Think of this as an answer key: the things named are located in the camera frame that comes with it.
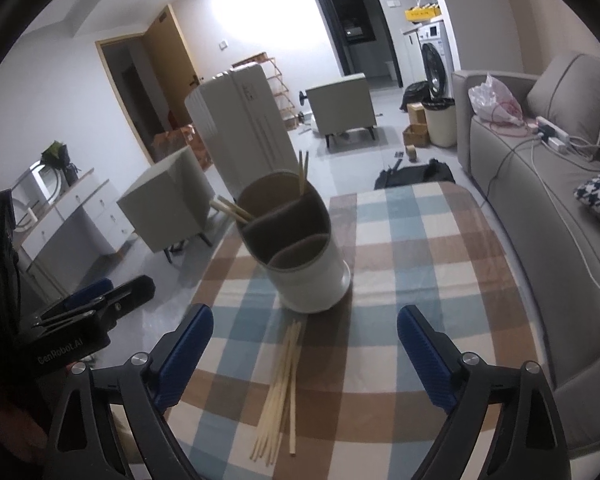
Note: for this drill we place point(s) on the grey cabinet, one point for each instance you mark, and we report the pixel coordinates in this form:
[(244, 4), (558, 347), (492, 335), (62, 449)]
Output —
[(170, 202), (342, 105)]

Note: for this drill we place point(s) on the washing machine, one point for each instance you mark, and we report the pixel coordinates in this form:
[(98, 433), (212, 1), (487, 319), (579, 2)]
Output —
[(437, 59)]

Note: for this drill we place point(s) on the white plastic bag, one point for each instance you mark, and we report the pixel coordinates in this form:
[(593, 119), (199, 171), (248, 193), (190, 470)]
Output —
[(492, 101)]

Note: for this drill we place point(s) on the grey cabinet near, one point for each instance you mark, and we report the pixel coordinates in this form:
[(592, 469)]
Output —
[(170, 202)]

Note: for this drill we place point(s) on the orange bag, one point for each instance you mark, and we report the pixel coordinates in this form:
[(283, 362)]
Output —
[(169, 142)]

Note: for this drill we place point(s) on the white dresser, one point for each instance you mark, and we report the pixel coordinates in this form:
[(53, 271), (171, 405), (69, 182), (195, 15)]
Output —
[(60, 237)]

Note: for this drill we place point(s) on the operator hand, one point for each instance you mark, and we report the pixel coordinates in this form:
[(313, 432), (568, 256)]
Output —
[(28, 403)]

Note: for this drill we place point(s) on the wooden chopstick bundle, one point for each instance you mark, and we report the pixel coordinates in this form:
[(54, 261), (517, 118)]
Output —
[(270, 424)]

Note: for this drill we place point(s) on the grey sofa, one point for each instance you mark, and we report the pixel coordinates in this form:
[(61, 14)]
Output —
[(532, 190)]

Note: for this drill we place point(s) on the wooden shoe rack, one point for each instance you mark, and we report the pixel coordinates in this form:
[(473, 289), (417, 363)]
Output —
[(280, 90)]

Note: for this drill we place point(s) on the white utensil holder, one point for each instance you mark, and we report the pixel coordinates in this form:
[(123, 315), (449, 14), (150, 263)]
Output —
[(291, 238)]

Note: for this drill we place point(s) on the white power strip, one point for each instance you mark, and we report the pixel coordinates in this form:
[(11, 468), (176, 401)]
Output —
[(553, 136)]

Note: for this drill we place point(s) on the cardboard box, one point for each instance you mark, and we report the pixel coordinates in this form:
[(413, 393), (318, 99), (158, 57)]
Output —
[(416, 135)]

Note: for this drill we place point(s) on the black backpack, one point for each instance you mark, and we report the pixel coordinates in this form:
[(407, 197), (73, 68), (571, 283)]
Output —
[(433, 171)]

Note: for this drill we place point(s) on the black garbage bag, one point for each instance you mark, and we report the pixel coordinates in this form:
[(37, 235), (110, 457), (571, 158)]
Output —
[(415, 93)]

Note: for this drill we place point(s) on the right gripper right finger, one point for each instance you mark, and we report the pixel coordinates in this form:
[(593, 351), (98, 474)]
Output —
[(528, 441)]

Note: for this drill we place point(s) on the white suitcase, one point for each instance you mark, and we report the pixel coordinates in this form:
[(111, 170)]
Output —
[(238, 120)]

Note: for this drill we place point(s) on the beige trash bin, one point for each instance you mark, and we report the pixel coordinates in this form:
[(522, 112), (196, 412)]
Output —
[(441, 121)]

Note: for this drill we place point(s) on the grey cabinet far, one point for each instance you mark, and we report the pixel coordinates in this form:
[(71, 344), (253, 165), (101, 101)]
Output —
[(342, 105)]

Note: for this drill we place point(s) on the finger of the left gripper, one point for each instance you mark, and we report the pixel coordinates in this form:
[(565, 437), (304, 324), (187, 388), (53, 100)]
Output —
[(86, 295)]

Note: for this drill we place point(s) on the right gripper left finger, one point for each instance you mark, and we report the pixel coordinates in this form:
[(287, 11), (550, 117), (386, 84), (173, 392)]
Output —
[(83, 441)]

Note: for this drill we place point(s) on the yellow crate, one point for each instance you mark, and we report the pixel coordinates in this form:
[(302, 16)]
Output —
[(418, 14)]

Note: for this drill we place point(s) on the chopsticks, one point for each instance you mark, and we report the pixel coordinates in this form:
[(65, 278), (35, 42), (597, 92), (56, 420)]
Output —
[(239, 214)]

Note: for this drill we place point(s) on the checkered tablecloth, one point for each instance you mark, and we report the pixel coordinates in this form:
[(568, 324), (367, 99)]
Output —
[(361, 410)]

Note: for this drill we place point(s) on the wooden door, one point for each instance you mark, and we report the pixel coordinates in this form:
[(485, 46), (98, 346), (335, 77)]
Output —
[(172, 64)]

